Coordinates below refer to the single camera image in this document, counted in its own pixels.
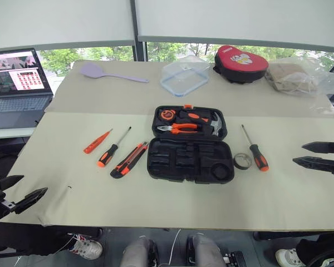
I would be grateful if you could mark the black orange screwdriver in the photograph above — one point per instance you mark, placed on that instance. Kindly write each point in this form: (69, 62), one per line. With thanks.
(108, 155)
(258, 157)

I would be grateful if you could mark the orange voltage tester screwdriver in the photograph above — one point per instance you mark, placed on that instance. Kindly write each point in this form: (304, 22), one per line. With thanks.
(96, 143)

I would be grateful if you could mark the black orange utility knife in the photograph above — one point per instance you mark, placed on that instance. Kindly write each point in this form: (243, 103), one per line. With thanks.
(128, 162)

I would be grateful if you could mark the black tool case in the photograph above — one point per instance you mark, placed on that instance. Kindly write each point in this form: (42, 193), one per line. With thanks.
(189, 164)

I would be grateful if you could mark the black trouser leg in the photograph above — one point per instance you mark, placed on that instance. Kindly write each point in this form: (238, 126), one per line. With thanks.
(30, 239)
(323, 249)

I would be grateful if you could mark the white side desk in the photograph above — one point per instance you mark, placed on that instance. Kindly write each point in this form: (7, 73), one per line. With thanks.
(8, 133)

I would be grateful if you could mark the clear plastic bag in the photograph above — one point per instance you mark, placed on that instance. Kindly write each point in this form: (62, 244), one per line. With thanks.
(327, 80)

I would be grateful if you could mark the folded beige cloth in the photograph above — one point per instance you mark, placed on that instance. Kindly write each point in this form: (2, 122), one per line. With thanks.
(290, 79)

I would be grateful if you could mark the black electrical tape roll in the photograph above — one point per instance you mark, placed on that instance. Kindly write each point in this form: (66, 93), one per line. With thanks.
(236, 164)

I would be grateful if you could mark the white sneaker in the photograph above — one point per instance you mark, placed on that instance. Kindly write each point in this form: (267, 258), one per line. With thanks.
(87, 249)
(288, 257)

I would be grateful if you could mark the open laptop computer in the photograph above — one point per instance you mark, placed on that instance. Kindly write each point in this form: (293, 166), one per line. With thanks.
(19, 83)

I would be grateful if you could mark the black orange claw hammer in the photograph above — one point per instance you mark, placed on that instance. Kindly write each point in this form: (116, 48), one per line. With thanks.
(215, 126)

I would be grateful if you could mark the red and black bag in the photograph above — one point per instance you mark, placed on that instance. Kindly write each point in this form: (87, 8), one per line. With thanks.
(239, 62)

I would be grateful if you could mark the beige table cover sheet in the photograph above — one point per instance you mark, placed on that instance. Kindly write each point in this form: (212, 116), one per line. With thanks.
(114, 94)
(156, 203)

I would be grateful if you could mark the purple silicone spatula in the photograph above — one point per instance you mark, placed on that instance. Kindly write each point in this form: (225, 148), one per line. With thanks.
(90, 70)

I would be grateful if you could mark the clear blue-rimmed plastic container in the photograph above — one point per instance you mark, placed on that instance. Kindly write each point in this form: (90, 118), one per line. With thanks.
(183, 80)

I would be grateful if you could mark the white roller blind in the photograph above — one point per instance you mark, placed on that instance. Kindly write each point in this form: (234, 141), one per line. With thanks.
(239, 19)
(61, 22)

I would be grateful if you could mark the orange black tape measure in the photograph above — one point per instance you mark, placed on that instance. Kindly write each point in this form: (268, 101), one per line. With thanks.
(167, 114)

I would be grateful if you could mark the grey window frame post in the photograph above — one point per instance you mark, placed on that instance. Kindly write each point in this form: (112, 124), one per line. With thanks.
(139, 50)

